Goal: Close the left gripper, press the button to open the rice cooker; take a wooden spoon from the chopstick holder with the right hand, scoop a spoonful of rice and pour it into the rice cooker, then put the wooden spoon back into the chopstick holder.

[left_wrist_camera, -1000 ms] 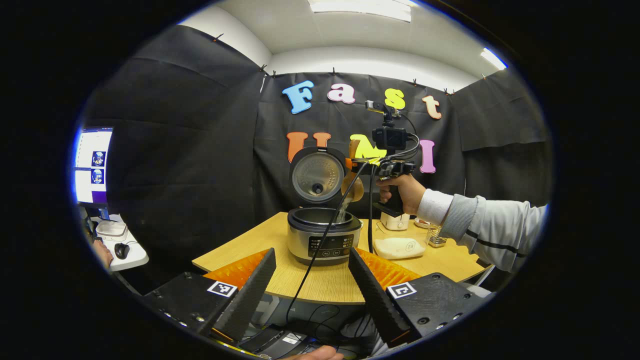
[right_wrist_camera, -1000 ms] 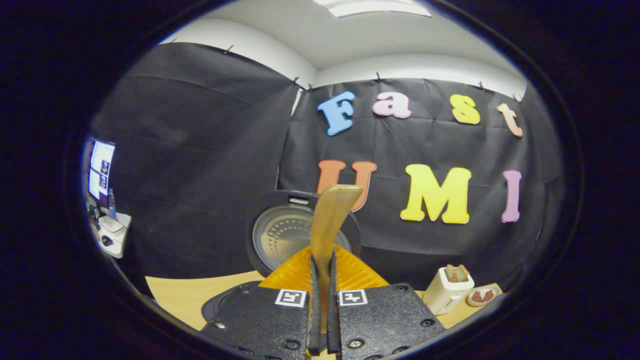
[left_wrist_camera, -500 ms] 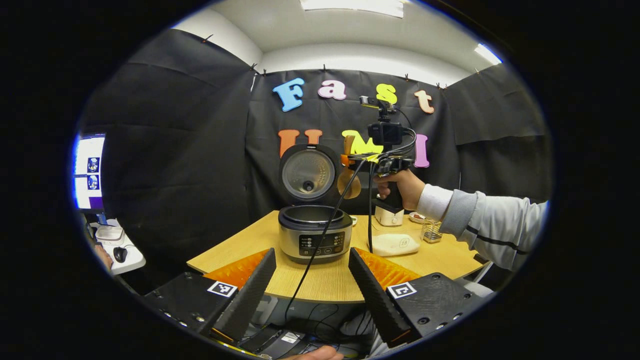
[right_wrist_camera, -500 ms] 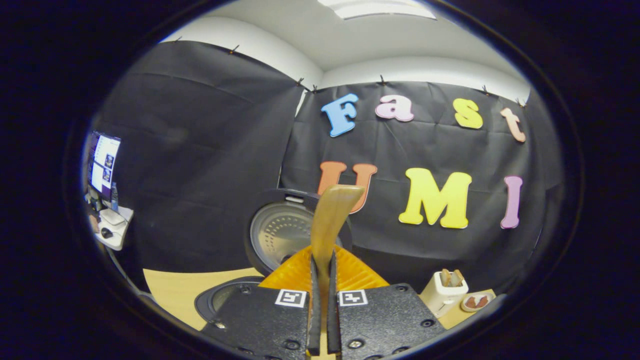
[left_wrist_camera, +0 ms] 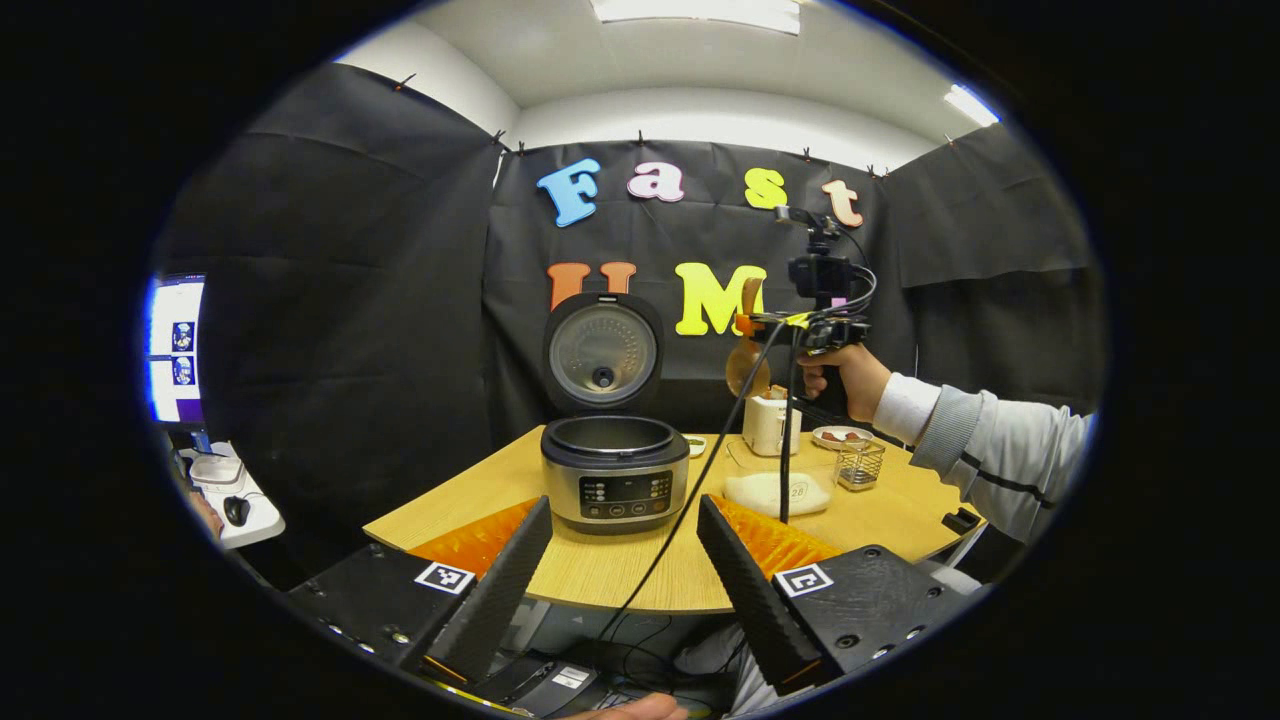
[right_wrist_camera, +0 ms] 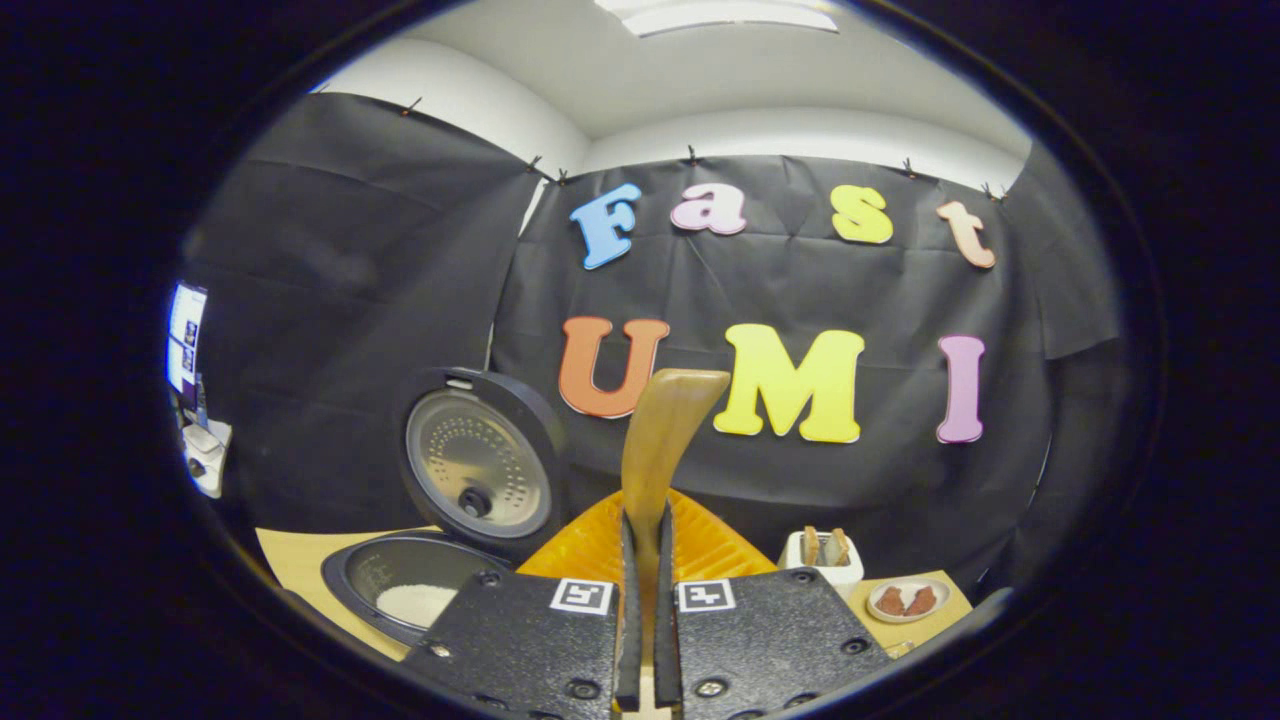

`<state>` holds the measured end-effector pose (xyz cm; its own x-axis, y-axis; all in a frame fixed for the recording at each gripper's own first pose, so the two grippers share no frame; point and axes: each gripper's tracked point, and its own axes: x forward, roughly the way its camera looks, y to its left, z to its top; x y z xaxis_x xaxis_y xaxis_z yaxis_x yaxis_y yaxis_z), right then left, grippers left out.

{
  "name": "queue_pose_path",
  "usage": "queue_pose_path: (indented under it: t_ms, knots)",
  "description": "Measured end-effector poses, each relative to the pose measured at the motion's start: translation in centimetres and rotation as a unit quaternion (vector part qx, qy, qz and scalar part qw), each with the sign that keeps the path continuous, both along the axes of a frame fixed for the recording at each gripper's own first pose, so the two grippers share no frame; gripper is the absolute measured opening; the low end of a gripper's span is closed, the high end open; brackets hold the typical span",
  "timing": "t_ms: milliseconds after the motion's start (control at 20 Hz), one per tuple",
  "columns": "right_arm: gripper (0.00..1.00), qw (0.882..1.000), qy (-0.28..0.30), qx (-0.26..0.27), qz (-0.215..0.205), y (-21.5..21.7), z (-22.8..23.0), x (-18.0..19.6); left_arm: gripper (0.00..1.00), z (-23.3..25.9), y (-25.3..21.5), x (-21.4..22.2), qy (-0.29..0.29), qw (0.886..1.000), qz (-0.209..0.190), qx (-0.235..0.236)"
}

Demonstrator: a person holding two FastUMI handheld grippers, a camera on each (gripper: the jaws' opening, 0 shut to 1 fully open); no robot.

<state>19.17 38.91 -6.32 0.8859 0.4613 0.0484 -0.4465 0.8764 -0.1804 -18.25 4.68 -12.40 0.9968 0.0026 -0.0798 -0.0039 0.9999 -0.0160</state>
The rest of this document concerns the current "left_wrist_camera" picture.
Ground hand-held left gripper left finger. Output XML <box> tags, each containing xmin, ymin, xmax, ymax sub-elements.
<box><xmin>285</xmin><ymin>497</ymin><xmax>554</xmax><ymax>691</ymax></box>

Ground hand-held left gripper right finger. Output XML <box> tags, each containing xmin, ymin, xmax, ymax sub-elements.
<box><xmin>697</xmin><ymin>494</ymin><xmax>971</xmax><ymax>698</ymax></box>

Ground wooden spoon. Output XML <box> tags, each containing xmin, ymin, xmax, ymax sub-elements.
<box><xmin>725</xmin><ymin>277</ymin><xmax>773</xmax><ymax>401</ymax></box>

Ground white rice heap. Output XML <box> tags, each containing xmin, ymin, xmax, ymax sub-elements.
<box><xmin>723</xmin><ymin>472</ymin><xmax>834</xmax><ymax>518</ymax></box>

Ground clear plastic rice container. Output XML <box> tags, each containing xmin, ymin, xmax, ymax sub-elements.
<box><xmin>722</xmin><ymin>440</ymin><xmax>841</xmax><ymax>518</ymax></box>

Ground metal wire chopstick holder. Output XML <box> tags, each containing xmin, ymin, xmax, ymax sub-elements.
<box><xmin>836</xmin><ymin>440</ymin><xmax>887</xmax><ymax>492</ymax></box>

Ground dark grey rice cooker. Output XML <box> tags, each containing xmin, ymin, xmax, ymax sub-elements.
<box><xmin>540</xmin><ymin>292</ymin><xmax>691</xmax><ymax>536</ymax></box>

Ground person's grey trousers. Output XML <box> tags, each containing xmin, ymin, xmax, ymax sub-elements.
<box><xmin>675</xmin><ymin>620</ymin><xmax>791</xmax><ymax>716</ymax></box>

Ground black box white label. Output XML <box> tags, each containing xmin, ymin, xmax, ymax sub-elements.
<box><xmin>470</xmin><ymin>655</ymin><xmax>601</xmax><ymax>719</ymax></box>

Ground white toaster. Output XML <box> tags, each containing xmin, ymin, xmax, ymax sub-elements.
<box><xmin>742</xmin><ymin>385</ymin><xmax>803</xmax><ymax>458</ymax></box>

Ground ceiling light panel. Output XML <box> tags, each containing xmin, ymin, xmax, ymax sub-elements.
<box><xmin>945</xmin><ymin>83</ymin><xmax>1001</xmax><ymax>128</ymax></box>
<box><xmin>590</xmin><ymin>0</ymin><xmax>803</xmax><ymax>36</ymax></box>

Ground white side desk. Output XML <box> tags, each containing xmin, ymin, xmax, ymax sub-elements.
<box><xmin>165</xmin><ymin>440</ymin><xmax>286</xmax><ymax>549</ymax></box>

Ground white flat device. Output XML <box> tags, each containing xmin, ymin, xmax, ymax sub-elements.
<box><xmin>190</xmin><ymin>455</ymin><xmax>246</xmax><ymax>488</ymax></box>

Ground computer monitor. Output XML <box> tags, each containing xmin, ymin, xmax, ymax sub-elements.
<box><xmin>147</xmin><ymin>275</ymin><xmax>206</xmax><ymax>426</ymax></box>

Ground thin black cable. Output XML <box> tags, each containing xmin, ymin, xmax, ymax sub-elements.
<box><xmin>595</xmin><ymin>320</ymin><xmax>791</xmax><ymax>646</ymax></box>

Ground thick black cable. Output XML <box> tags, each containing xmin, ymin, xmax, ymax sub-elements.
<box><xmin>778</xmin><ymin>338</ymin><xmax>799</xmax><ymax>524</ymax></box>

